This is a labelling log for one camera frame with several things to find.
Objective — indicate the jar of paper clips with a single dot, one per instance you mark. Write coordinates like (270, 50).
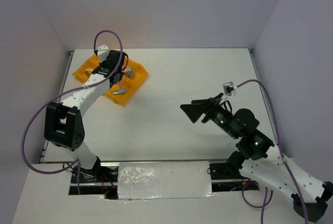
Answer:
(128, 72)

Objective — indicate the silver foil covered plate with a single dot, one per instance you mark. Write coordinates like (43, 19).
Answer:
(164, 180)

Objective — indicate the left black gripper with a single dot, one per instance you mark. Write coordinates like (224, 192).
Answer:
(103, 66)

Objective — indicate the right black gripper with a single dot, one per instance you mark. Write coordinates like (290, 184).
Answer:
(206, 106)

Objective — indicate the yellow compartment tray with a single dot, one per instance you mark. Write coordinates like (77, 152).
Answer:
(132, 85)

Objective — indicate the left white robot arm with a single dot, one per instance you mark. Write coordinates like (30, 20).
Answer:
(64, 120)

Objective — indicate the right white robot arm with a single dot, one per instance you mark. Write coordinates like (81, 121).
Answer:
(258, 158)

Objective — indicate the clear tape roll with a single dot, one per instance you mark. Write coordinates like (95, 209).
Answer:
(88, 72)

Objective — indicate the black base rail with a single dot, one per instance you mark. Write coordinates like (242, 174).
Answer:
(222, 179)

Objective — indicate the blue highlighter pen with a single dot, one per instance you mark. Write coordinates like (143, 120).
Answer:
(119, 92)

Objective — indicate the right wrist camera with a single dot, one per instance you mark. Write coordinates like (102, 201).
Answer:
(229, 89)

